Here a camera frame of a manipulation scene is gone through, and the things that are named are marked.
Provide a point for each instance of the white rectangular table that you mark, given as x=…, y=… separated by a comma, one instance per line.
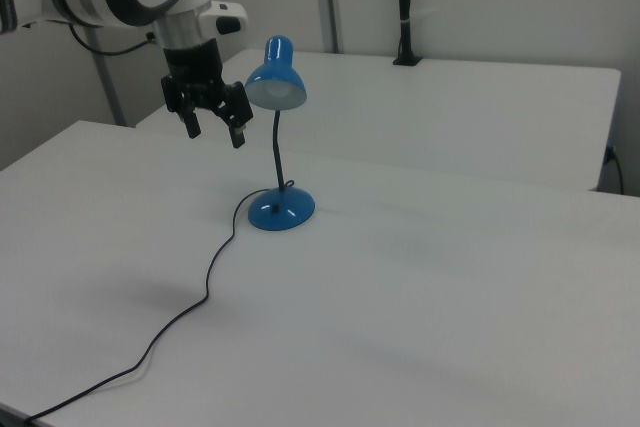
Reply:
x=450, y=112

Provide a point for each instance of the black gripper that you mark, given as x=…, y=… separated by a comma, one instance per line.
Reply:
x=194, y=67

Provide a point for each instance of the blue gooseneck desk lamp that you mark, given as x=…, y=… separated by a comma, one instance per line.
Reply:
x=280, y=209

